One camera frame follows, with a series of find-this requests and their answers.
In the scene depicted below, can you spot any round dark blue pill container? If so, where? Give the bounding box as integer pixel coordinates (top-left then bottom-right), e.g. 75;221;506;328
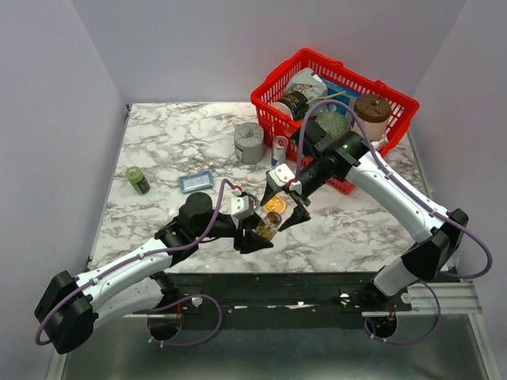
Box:
246;193;259;208

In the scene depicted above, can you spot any blue box in basket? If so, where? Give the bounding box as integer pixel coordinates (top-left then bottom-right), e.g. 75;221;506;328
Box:
323;79;360;116

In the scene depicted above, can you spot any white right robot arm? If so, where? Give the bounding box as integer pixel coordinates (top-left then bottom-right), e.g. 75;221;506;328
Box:
261;120;469;310

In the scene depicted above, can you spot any rectangular light blue pill box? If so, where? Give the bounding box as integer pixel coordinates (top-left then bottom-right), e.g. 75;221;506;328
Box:
178;169;214;194

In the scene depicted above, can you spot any brown lidded paper cup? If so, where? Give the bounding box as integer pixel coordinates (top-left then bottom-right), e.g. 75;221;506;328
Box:
353;93;391;141

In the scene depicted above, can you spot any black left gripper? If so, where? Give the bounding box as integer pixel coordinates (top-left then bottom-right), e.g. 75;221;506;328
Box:
194;211;274;255

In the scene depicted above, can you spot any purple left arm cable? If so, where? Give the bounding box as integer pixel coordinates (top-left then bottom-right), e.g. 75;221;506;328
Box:
34;179;245;348

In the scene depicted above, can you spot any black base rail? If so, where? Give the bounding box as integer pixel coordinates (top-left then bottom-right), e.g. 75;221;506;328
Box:
81;271;436;332

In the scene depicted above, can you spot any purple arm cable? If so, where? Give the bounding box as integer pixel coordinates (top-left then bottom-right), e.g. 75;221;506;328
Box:
295;98;494;346
34;179;245;348

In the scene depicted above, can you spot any green lidded dark jar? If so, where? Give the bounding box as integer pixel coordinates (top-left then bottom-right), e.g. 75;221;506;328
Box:
125;166;151;195

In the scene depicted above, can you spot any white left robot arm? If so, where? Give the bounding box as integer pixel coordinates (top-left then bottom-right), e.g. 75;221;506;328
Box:
34;188;273;354

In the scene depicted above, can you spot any cream round bottle with pump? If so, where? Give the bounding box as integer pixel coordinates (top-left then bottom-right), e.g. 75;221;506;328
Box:
371;134;388;151

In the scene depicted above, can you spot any black cup with white rim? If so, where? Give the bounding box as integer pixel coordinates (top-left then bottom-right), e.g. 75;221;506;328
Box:
271;91;308;120

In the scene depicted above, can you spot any amber pill bottle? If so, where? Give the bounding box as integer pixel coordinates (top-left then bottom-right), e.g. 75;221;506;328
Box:
254;215;280;241

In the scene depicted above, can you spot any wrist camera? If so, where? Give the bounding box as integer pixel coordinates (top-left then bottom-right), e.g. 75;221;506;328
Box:
267;164;300;192
231;196;257;220

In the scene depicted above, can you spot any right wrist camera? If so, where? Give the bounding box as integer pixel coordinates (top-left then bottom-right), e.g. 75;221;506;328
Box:
267;164;300;192

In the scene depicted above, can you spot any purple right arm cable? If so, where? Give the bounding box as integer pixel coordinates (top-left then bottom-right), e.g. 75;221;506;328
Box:
295;98;494;346

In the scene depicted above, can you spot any grey wrapped toilet paper roll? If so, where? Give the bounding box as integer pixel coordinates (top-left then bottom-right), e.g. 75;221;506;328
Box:
234;122;264;165

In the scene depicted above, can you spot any green speckled ball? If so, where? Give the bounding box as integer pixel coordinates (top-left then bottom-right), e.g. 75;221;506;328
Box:
315;111;350;140

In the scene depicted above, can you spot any red plastic shopping basket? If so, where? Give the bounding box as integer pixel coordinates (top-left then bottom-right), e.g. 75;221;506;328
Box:
250;47;421;196

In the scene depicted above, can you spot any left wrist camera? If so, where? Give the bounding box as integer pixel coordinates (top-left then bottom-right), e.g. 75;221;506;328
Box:
231;196;257;220

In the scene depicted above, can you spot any grey patterned snack bag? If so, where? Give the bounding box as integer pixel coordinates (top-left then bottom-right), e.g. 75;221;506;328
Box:
284;67;327;107

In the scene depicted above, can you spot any round yellow pill container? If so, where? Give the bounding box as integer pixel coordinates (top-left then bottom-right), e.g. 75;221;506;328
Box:
263;196;286;214

